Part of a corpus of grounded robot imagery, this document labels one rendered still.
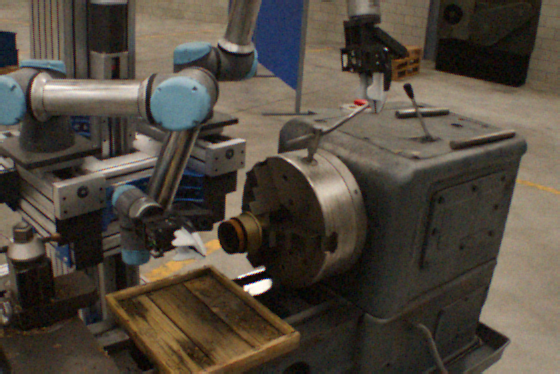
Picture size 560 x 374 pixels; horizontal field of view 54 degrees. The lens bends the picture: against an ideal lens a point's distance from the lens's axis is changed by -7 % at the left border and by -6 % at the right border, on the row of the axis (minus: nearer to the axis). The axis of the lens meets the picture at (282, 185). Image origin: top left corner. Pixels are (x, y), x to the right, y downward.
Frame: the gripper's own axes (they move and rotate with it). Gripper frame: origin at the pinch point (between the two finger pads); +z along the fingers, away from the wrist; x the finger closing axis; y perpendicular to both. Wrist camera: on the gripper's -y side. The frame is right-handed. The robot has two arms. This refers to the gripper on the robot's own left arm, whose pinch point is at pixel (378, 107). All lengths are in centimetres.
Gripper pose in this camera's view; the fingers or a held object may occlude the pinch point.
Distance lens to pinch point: 132.3
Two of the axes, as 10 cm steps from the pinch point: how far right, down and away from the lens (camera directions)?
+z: 0.9, 9.8, 1.8
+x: 6.2, 0.9, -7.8
